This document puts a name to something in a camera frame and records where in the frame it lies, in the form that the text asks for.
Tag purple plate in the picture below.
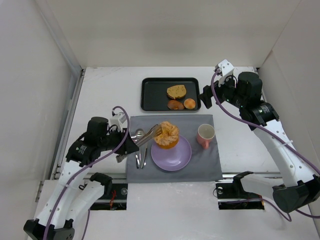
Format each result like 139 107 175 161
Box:
150 135 192 172

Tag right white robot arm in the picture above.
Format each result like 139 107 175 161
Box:
198 72 320 214

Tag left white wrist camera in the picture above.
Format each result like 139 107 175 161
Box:
109 112 127 132

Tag pink mug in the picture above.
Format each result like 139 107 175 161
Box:
196 124 216 150

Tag brown bread slice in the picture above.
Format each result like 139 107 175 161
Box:
166 85 187 100

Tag purple cable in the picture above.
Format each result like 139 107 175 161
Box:
210 70 320 223
42 106 131 240

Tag silver metal tongs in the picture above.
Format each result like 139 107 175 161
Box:
115 124 162 163

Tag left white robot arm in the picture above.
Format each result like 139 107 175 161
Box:
23 112 138 240

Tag silver spoon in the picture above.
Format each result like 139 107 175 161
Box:
135 128 145 165

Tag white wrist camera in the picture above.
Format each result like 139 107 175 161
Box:
109 112 127 132
215 59 235 81

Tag dark glazed pastry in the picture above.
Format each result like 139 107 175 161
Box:
167 100 185 110

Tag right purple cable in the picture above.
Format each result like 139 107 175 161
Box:
210 70 320 223

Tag aluminium frame rail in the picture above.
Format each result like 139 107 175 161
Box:
47 69 86 180

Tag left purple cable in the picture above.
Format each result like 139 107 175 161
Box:
42 106 131 240

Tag silver knife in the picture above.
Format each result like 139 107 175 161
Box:
140 142 149 169

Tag large orange sugared bread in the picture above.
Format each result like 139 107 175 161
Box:
154 121 180 150

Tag black baking tray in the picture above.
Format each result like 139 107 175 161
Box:
140 77 202 112

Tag small round bun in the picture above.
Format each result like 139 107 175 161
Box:
183 98 196 110

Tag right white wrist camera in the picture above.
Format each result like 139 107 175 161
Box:
215 59 235 81

